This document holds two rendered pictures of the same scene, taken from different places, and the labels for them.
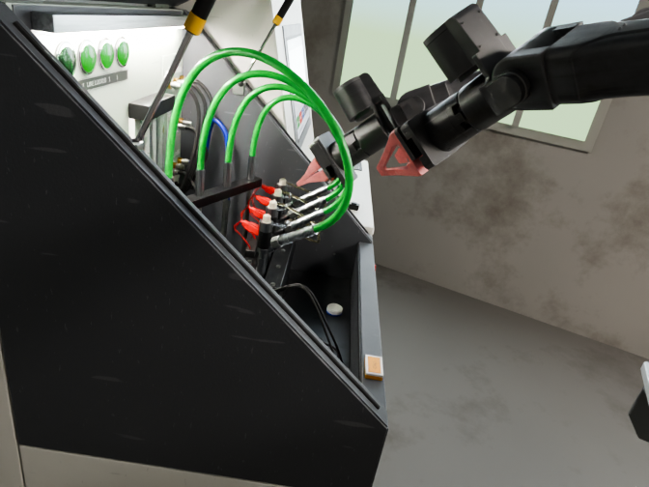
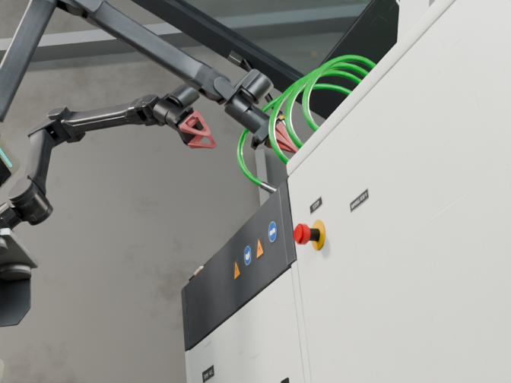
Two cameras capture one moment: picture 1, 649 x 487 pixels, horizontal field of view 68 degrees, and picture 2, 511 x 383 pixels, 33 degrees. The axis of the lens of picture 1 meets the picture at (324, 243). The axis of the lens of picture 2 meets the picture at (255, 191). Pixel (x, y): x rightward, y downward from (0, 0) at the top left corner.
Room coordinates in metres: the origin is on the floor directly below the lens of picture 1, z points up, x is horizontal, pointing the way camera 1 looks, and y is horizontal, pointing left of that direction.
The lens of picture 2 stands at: (2.58, -0.74, 0.32)
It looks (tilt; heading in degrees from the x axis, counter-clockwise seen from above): 23 degrees up; 158
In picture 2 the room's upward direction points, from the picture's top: 6 degrees counter-clockwise
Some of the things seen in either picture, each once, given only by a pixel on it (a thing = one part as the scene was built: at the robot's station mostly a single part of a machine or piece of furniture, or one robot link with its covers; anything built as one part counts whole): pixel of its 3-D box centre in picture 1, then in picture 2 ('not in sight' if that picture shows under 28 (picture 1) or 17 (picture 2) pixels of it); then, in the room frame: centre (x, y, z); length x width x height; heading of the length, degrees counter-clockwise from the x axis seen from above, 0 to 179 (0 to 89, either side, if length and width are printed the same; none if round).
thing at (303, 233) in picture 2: not in sight; (308, 234); (1.35, -0.15, 0.80); 0.05 x 0.04 x 0.05; 1
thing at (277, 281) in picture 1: (266, 275); not in sight; (1.01, 0.13, 0.91); 0.34 x 0.10 x 0.15; 1
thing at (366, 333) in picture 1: (361, 332); (237, 277); (0.90, -0.11, 0.87); 0.62 x 0.04 x 0.16; 1
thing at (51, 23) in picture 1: (133, 21); not in sight; (0.89, 0.39, 1.43); 0.54 x 0.03 x 0.02; 1
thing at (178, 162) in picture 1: (178, 124); not in sight; (1.13, 0.39, 1.20); 0.13 x 0.03 x 0.31; 1
